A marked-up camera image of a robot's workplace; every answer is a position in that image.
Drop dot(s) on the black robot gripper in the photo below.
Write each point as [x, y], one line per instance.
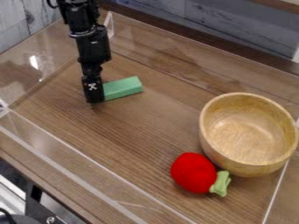
[94, 54]

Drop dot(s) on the green rectangular block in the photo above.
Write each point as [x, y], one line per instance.
[122, 88]

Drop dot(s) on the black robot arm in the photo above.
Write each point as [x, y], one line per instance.
[81, 16]

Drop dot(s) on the light wooden bowl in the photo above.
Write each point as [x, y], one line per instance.
[249, 134]

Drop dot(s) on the red plush tomato toy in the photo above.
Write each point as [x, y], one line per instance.
[196, 174]

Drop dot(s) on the black table clamp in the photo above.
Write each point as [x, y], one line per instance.
[37, 210]

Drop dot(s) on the clear acrylic corner bracket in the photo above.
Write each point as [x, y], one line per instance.
[110, 24]

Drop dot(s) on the clear acrylic tray wall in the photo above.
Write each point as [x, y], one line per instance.
[84, 185]

